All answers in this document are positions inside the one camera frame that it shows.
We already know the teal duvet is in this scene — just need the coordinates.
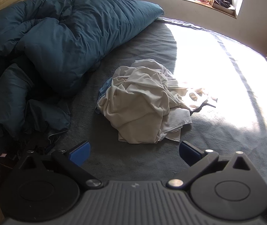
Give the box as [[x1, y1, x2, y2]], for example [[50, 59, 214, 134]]
[[0, 0, 164, 143]]

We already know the light blue cloth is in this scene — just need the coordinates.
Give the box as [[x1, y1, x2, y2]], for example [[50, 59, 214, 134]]
[[98, 79, 113, 100]]

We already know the black cloth bundle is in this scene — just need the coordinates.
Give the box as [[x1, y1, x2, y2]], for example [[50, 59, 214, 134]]
[[212, 0, 233, 8]]

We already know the bed with grey sheet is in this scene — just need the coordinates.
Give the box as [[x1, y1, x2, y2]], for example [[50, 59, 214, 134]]
[[0, 17, 267, 193]]

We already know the white towel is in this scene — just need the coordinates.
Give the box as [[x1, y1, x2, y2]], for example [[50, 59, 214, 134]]
[[158, 109, 193, 142]]

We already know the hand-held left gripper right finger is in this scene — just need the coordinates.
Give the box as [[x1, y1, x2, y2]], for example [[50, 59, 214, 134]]
[[167, 141, 252, 189]]

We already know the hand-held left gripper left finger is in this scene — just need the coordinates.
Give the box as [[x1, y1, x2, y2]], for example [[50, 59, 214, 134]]
[[19, 141, 101, 189]]

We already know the cream garment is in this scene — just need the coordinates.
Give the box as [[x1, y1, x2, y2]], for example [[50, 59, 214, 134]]
[[97, 59, 191, 144]]

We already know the cardboard box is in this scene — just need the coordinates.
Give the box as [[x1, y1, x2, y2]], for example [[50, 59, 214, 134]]
[[210, 0, 236, 11]]

